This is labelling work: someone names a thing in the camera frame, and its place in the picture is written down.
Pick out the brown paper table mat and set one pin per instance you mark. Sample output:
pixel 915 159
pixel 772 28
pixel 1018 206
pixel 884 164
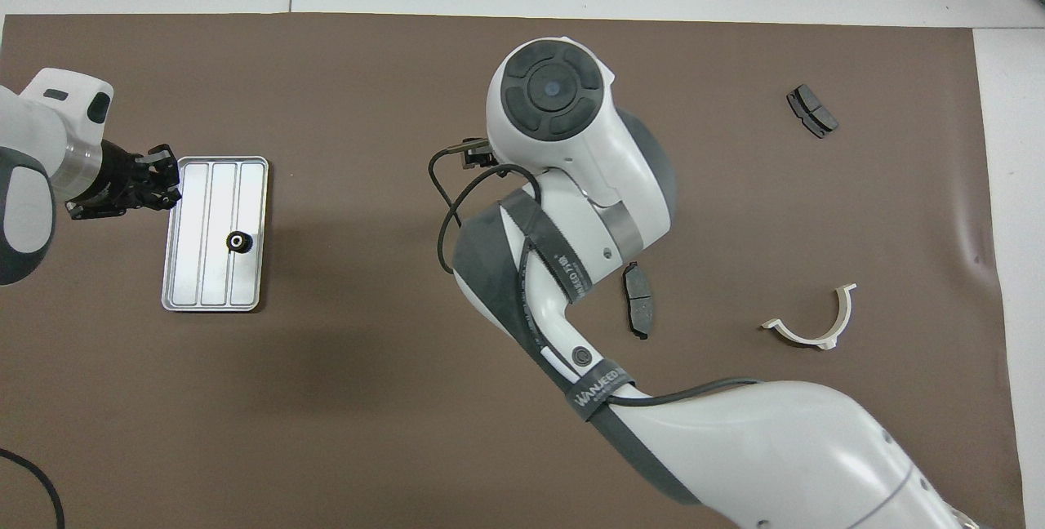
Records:
pixel 326 398

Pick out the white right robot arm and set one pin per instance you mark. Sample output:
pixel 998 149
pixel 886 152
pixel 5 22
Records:
pixel 571 153

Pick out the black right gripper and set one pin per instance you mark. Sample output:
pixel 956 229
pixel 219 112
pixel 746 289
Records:
pixel 480 155

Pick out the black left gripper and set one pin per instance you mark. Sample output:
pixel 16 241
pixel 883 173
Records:
pixel 118 182

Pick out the dark grey single brake pad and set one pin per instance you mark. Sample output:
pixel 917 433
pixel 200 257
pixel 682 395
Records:
pixel 638 304

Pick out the dark grey split brake pad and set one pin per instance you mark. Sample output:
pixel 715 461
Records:
pixel 812 113

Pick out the black bearing gear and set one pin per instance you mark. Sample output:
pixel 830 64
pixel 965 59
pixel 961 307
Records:
pixel 237 242

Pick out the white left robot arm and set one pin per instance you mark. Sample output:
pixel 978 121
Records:
pixel 33 145

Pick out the silver metal tray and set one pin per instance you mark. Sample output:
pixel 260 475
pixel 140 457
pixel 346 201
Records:
pixel 212 284

